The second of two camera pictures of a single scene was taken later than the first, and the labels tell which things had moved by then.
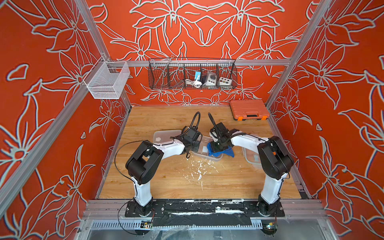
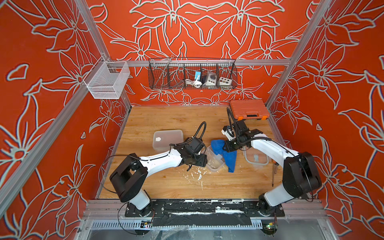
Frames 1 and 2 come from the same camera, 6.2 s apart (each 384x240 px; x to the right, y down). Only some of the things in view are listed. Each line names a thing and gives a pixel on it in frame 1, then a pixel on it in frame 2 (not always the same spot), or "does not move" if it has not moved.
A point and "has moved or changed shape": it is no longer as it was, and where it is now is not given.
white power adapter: x=212 y=79 does not move
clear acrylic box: x=106 y=80 does not move
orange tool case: x=244 y=110 does not move
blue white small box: x=196 y=75 does not move
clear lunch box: x=203 y=150 has moved or changed shape
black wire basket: x=186 y=73 does not move
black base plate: x=203 y=212 does not move
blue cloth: x=228 y=151 has moved or changed shape
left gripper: x=197 y=145 to x=203 y=162
